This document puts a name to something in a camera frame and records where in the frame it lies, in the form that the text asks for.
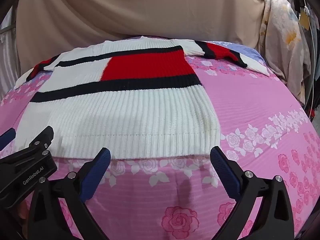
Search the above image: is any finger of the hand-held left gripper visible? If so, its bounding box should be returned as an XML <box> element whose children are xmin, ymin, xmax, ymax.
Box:
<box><xmin>28</xmin><ymin>126</ymin><xmax>55</xmax><ymax>148</ymax></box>
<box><xmin>0</xmin><ymin>127</ymin><xmax>16</xmax><ymax>151</ymax></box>

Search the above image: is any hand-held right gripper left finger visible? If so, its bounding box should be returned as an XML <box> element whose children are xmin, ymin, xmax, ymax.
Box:
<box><xmin>27</xmin><ymin>147</ymin><xmax>111</xmax><ymax>240</ymax></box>

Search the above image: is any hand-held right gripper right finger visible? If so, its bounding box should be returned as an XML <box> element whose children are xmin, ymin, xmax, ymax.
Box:
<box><xmin>210</xmin><ymin>146</ymin><xmax>294</xmax><ymax>240</ymax></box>

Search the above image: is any white red black knit sweater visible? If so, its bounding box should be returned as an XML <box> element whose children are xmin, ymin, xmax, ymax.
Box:
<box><xmin>14</xmin><ymin>36</ymin><xmax>270</xmax><ymax>159</ymax></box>

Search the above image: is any pink floral bed sheet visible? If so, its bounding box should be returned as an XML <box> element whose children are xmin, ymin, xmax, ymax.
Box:
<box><xmin>0</xmin><ymin>40</ymin><xmax>320</xmax><ymax>240</ymax></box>

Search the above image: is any grey striped curtain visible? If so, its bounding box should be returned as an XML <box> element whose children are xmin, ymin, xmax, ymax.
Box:
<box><xmin>0</xmin><ymin>6</ymin><xmax>22</xmax><ymax>98</ymax></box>

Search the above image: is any cream floral hanging cloth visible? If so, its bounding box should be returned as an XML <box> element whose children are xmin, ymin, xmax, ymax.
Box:
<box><xmin>257</xmin><ymin>0</ymin><xmax>312</xmax><ymax>105</ymax></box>

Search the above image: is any beige curtain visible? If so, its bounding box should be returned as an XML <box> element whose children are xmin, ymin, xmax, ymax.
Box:
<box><xmin>15</xmin><ymin>0</ymin><xmax>269</xmax><ymax>73</ymax></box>

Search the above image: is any yellow paper tag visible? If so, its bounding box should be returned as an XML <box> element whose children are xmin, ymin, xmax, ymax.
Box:
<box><xmin>299</xmin><ymin>10</ymin><xmax>310</xmax><ymax>30</ymax></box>

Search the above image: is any white cable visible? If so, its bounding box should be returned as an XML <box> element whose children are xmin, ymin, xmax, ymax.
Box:
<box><xmin>303</xmin><ymin>0</ymin><xmax>317</xmax><ymax>119</ymax></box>

